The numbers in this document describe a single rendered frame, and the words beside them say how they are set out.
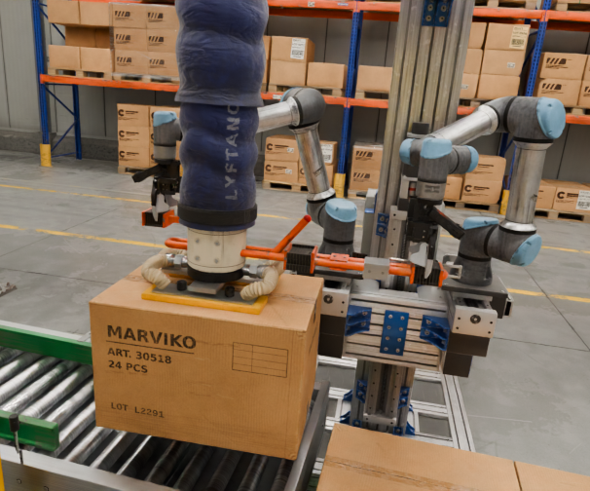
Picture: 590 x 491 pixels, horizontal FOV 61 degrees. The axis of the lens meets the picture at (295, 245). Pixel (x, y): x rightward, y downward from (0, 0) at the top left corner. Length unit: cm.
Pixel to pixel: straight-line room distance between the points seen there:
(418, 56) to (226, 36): 85
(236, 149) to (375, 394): 128
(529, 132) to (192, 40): 102
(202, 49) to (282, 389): 88
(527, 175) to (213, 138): 98
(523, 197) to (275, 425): 103
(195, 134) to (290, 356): 62
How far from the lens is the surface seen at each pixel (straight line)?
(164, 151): 173
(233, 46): 131
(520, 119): 172
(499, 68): 857
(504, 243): 179
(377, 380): 218
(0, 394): 214
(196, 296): 141
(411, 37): 196
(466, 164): 142
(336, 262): 140
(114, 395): 158
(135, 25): 939
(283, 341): 132
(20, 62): 1223
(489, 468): 186
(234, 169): 134
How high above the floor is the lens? 165
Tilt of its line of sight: 17 degrees down
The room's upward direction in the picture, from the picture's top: 4 degrees clockwise
